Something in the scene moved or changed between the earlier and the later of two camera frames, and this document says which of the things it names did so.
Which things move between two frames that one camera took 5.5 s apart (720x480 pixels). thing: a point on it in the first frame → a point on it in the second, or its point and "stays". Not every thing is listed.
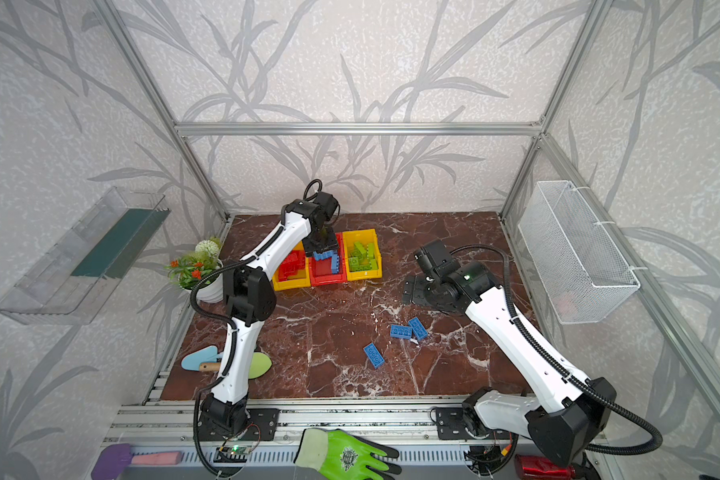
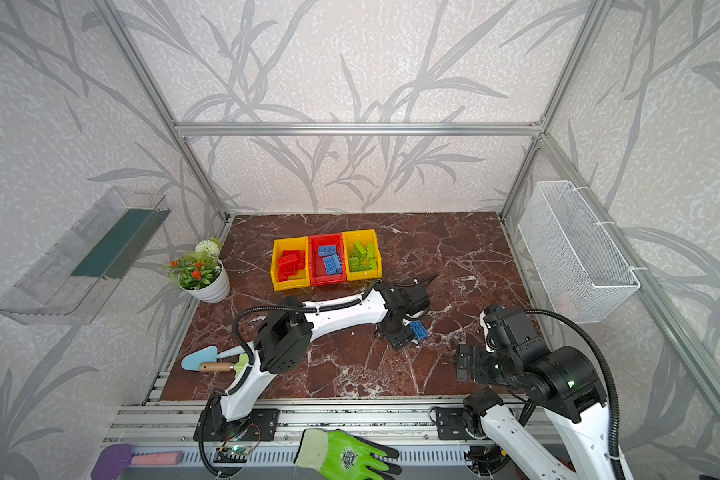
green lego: (359, 263) stays
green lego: (371, 254) stays
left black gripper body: (321, 243) → (404, 328)
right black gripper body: (413, 291) → (465, 363)
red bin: (321, 271) stays
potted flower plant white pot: (193, 266) stays
